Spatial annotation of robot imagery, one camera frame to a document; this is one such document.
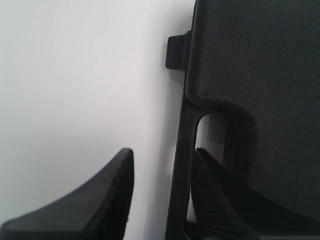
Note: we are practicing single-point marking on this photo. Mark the black plastic carrying case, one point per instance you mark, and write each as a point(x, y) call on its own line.
point(251, 99)

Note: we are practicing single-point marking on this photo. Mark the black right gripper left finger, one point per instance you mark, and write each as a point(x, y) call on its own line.
point(97, 210)

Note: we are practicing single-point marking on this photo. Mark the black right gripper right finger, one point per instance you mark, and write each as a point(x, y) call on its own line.
point(226, 209)

